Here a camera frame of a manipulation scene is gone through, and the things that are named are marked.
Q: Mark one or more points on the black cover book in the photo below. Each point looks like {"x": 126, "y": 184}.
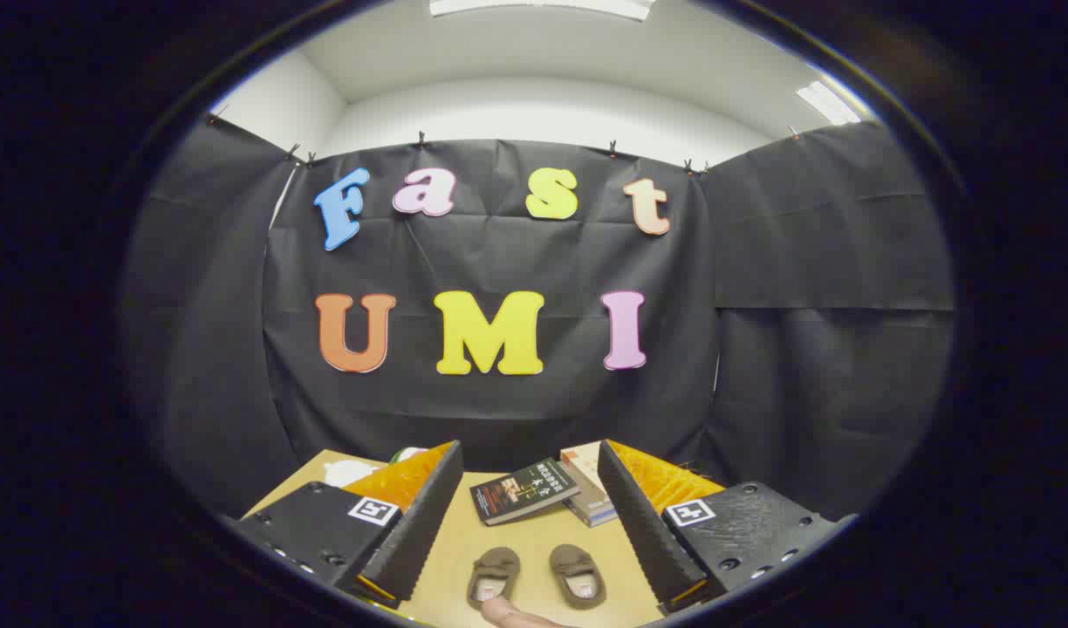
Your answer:
{"x": 521, "y": 490}

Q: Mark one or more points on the tan cover book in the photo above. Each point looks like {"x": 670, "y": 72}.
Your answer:
{"x": 582, "y": 462}

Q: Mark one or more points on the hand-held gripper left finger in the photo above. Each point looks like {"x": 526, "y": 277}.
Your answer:
{"x": 416, "y": 532}

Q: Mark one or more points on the watermelon slice plush toy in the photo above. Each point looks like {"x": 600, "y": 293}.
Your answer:
{"x": 407, "y": 454}

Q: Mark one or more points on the small ceiling light panel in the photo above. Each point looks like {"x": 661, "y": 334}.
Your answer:
{"x": 827, "y": 103}

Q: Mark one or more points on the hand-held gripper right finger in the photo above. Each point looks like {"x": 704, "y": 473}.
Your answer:
{"x": 643, "y": 532}

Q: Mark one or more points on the brown fuzzy shoe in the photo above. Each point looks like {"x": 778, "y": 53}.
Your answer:
{"x": 495, "y": 567}
{"x": 578, "y": 567}

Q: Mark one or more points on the white plush toy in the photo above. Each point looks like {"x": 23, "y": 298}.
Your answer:
{"x": 349, "y": 472}

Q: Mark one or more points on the long ceiling light panel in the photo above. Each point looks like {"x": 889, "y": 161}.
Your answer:
{"x": 543, "y": 6}

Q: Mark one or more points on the blue cover book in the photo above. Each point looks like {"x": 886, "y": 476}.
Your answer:
{"x": 593, "y": 513}

